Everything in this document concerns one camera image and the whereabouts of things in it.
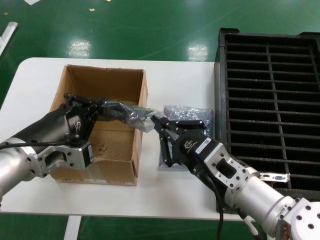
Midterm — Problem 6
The white table leg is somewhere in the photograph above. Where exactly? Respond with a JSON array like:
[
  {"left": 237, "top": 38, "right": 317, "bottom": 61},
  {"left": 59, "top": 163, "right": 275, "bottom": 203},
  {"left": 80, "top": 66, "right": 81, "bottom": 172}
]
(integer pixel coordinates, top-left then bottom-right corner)
[{"left": 63, "top": 215, "right": 83, "bottom": 240}]

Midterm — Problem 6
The silver left camera bracket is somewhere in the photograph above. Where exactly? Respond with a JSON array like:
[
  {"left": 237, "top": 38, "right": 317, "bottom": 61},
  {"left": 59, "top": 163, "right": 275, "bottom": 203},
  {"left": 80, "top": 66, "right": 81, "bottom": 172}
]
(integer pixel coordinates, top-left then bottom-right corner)
[{"left": 23, "top": 143, "right": 91, "bottom": 179}]

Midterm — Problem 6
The black slotted plastic container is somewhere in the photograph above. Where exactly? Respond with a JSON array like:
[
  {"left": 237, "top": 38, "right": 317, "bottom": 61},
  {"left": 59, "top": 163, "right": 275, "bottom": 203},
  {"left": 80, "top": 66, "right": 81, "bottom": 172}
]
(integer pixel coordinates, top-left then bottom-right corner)
[{"left": 213, "top": 26, "right": 320, "bottom": 216}]

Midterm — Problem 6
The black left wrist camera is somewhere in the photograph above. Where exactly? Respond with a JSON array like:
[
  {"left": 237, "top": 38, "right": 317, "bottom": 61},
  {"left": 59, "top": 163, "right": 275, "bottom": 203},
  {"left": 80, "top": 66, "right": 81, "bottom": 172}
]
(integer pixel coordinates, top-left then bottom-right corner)
[{"left": 79, "top": 141, "right": 95, "bottom": 169}]

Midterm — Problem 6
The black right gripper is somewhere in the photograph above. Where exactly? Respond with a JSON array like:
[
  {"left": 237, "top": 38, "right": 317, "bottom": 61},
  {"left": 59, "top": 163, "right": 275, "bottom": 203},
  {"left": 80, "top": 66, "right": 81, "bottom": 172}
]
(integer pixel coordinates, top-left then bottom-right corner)
[{"left": 150, "top": 114, "right": 219, "bottom": 176}]

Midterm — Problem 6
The brown cardboard box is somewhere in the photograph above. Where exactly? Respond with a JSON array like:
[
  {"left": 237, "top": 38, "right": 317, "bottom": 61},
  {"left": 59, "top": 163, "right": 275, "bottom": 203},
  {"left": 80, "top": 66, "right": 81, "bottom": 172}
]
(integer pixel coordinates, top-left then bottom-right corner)
[{"left": 48, "top": 64, "right": 149, "bottom": 187}]

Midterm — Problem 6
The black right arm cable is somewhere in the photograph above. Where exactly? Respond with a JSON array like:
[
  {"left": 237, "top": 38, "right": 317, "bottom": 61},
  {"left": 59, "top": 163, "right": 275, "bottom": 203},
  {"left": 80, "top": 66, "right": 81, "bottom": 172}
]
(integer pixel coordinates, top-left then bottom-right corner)
[{"left": 196, "top": 168, "right": 231, "bottom": 240}]

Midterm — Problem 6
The white black arm cable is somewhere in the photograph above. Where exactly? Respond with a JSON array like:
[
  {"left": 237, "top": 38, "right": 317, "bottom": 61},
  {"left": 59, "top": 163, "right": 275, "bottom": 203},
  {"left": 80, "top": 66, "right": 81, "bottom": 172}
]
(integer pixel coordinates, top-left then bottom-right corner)
[{"left": 236, "top": 208, "right": 265, "bottom": 240}]

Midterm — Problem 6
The white pole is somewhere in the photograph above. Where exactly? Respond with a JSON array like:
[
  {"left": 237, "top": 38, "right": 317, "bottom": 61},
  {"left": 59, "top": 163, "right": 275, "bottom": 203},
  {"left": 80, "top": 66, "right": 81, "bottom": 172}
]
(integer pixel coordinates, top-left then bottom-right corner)
[{"left": 0, "top": 21, "right": 19, "bottom": 56}]

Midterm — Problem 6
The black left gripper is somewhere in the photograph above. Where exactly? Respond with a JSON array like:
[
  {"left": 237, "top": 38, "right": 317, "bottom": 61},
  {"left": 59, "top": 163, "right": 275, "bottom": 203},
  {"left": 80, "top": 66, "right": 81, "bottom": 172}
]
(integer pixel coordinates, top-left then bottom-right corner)
[{"left": 4, "top": 92, "right": 109, "bottom": 151}]

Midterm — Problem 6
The crumpled silver antistatic bag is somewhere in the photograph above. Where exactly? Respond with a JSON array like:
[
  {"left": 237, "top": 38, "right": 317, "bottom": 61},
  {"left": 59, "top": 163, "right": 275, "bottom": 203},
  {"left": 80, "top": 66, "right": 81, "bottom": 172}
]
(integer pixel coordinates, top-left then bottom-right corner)
[{"left": 157, "top": 104, "right": 215, "bottom": 171}]

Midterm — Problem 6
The silver camera bracket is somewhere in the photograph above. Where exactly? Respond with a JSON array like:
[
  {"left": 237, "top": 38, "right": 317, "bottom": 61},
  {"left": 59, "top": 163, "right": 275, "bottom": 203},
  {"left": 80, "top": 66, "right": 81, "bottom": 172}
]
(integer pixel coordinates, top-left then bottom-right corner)
[
  {"left": 23, "top": 143, "right": 91, "bottom": 179},
  {"left": 202, "top": 141, "right": 251, "bottom": 192}
]

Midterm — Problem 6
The silver right camera bracket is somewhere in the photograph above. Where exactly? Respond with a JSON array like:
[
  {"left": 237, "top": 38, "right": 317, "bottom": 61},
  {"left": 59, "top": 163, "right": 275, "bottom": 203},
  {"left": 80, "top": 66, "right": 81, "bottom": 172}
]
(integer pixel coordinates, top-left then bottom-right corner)
[{"left": 202, "top": 141, "right": 251, "bottom": 192}]

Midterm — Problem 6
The translucent grey antistatic bag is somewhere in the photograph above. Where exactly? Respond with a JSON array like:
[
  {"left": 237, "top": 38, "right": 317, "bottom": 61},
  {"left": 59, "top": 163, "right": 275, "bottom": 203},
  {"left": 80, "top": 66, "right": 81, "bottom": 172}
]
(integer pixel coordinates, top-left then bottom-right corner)
[{"left": 101, "top": 99, "right": 164, "bottom": 134}]

